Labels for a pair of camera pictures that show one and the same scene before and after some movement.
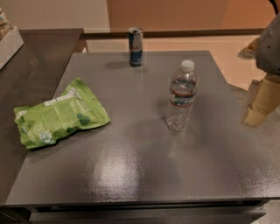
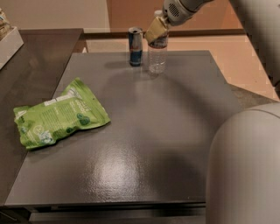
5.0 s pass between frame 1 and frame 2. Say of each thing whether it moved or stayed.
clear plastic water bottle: moved
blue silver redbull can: stayed
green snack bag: stayed
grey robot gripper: moved
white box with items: stayed
